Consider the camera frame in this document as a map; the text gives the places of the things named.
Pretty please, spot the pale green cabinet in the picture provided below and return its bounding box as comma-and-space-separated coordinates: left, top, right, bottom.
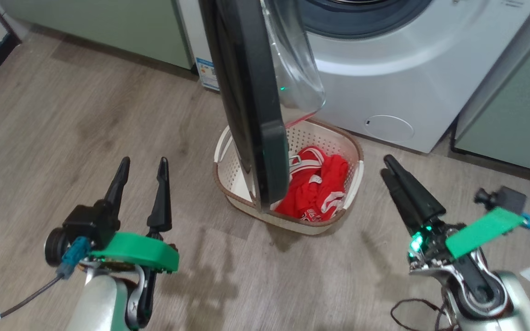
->
0, 0, 194, 70
451, 28, 530, 177

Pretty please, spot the cream perforated laundry basket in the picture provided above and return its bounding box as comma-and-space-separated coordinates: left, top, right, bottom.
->
213, 119, 364, 236

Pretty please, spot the red sports jersey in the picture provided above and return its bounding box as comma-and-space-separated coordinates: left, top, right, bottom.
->
274, 146, 349, 222

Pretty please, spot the round filter cover panel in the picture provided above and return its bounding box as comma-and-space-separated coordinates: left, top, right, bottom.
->
369, 114, 415, 143

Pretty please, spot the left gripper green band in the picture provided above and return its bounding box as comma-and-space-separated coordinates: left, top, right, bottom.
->
79, 157, 179, 274

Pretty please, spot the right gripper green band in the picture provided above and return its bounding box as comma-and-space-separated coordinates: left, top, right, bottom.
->
380, 154, 525, 275

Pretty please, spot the white front-load washing machine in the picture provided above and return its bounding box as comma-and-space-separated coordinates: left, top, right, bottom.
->
175, 0, 530, 154

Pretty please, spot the black washing machine glass door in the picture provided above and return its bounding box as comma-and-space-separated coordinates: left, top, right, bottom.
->
198, 0, 326, 212

